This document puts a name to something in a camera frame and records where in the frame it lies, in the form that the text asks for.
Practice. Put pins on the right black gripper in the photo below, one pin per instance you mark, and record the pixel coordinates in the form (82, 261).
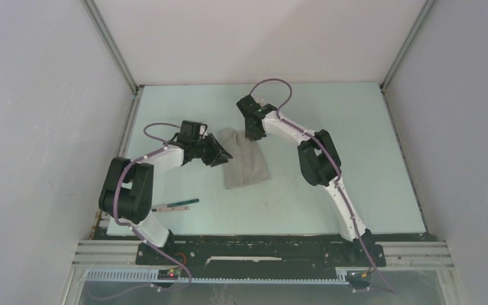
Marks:
(251, 136)

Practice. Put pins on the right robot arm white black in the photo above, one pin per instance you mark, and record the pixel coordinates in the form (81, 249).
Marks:
(319, 160)

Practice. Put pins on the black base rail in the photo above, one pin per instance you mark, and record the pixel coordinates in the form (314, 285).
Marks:
(264, 257)

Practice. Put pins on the aluminium frame post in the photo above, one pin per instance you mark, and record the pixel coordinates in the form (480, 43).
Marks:
(100, 24)
(407, 43)

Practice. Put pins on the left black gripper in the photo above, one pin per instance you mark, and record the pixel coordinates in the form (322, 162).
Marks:
(215, 149)

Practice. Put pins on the white slotted cable duct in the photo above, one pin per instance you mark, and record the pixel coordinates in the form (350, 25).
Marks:
(156, 276)

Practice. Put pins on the left aluminium frame post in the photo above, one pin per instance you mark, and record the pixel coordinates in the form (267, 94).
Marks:
(100, 24)

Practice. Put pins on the grey cloth napkin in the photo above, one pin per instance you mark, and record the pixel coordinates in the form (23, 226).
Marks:
(248, 166)

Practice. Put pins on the right aluminium frame post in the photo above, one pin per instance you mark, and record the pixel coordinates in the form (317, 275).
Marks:
(407, 43)

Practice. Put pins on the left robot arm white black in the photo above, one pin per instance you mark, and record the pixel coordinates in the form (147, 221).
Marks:
(127, 192)

